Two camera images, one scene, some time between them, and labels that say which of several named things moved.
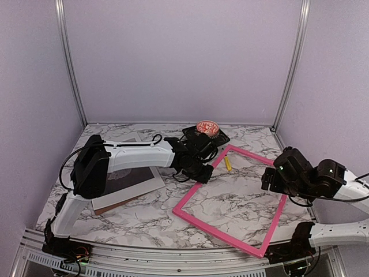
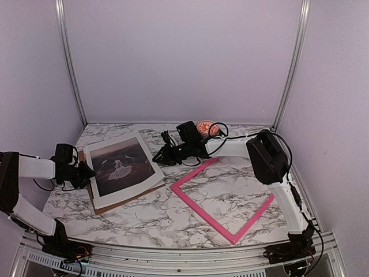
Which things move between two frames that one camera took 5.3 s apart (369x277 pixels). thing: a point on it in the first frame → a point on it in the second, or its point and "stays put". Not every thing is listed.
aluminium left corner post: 60,10 stays put
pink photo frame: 178,210 → 234,239
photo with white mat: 124,184 stays put
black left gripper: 204,178 → 88,173
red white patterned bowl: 209,127 stays put
